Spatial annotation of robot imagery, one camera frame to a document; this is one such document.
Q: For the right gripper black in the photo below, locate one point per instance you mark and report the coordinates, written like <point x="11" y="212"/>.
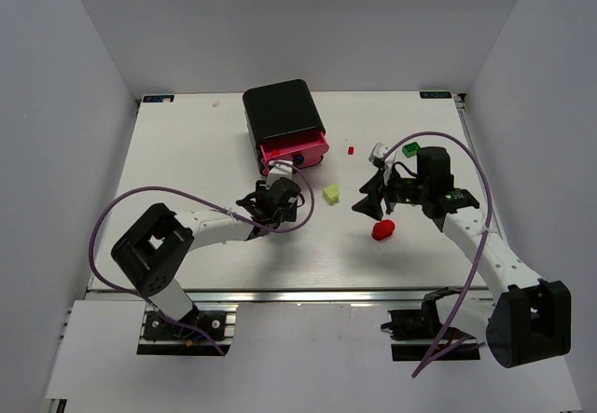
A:
<point x="383" y="190"/>

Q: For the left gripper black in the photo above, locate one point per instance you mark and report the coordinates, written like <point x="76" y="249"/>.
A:
<point x="255" y="204"/>

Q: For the yellow-green lego brick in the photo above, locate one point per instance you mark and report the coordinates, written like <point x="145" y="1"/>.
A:
<point x="331" y="194"/>

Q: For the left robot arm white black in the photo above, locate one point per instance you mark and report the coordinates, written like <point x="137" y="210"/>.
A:
<point x="152" y="250"/>

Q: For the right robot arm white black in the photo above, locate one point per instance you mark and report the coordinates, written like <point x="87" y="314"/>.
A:
<point x="530" y="317"/>

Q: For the red oval lego piece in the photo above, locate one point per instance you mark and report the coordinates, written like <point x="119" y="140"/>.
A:
<point x="383" y="230"/>

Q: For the pink bottom drawer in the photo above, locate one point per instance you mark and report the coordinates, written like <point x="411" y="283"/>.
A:
<point x="301" y="162"/>

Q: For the pink drawer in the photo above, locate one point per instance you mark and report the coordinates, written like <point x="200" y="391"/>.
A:
<point x="309" y="143"/>
<point x="301" y="162"/>

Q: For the pink top drawer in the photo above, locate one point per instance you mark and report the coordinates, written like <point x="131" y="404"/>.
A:
<point x="309" y="143"/>

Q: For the green square lego brick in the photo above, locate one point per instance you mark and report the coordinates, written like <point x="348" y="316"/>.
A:
<point x="410" y="149"/>

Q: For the black drawer cabinet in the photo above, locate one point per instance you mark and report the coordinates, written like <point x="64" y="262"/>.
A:
<point x="278" y="109"/>

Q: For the right blue corner label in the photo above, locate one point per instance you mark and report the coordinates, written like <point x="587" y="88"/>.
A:
<point x="435" y="94"/>

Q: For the blue corner label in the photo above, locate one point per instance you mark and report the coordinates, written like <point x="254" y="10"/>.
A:
<point x="158" y="98"/>
<point x="435" y="94"/>

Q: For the left blue corner label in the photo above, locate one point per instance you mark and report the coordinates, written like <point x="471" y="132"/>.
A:
<point x="158" y="98"/>

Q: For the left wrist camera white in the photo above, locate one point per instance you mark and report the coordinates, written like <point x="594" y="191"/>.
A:
<point x="279" y="169"/>

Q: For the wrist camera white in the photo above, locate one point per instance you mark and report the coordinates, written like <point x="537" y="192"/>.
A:
<point x="380" y="156"/>
<point x="279" y="169"/>

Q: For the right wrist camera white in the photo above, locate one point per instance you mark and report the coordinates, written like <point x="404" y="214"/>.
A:
<point x="380" y="156"/>

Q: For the aluminium front rail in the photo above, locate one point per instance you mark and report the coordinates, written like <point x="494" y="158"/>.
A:
<point x="311" y="296"/>

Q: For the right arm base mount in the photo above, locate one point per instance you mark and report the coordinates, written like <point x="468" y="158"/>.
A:
<point x="412" y="331"/>

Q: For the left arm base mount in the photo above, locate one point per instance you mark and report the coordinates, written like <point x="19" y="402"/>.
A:
<point x="160" y="338"/>

